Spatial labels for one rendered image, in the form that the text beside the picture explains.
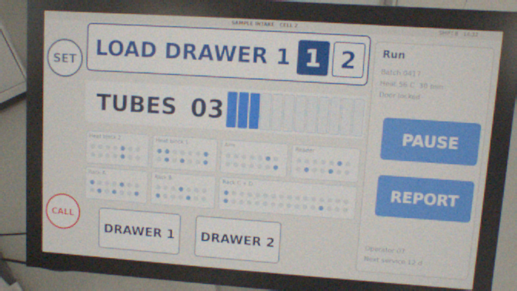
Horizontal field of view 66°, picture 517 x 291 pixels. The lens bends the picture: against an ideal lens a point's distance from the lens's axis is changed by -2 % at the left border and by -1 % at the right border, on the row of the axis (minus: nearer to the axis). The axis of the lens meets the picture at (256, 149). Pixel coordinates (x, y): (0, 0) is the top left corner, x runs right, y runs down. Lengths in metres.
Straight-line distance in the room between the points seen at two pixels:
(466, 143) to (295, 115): 0.18
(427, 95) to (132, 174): 0.32
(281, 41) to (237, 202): 0.18
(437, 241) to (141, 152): 0.33
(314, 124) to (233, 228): 0.14
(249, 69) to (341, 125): 0.11
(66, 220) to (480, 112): 0.46
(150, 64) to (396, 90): 0.26
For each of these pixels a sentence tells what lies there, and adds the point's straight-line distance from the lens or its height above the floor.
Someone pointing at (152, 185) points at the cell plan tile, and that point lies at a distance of 0.45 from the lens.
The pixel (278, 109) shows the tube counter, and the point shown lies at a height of 1.11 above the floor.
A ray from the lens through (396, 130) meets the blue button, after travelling 0.44.
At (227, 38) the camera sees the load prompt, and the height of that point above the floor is 1.17.
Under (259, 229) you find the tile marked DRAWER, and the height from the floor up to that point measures 1.01.
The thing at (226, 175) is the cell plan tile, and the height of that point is 1.06.
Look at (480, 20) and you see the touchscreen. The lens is 0.47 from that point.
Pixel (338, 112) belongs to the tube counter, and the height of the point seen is 1.11.
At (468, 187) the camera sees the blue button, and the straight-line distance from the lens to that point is 0.47.
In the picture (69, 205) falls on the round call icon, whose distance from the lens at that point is 0.49.
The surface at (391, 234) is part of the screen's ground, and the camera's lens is 0.45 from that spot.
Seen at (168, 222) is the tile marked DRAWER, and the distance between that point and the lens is 0.46.
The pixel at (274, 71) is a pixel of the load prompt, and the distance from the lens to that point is 0.42.
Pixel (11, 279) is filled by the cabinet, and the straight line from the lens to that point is 1.49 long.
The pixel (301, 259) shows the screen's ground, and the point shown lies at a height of 0.99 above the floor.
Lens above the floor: 1.38
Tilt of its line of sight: 46 degrees down
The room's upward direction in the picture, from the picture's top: straight up
